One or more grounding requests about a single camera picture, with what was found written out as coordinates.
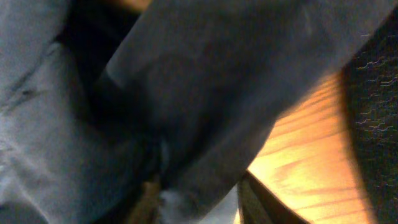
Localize black knit garment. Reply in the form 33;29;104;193
342;10;397;224

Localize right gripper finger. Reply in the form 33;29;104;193
237;171;309;224

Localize navy blue shorts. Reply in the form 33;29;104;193
1;1;397;223

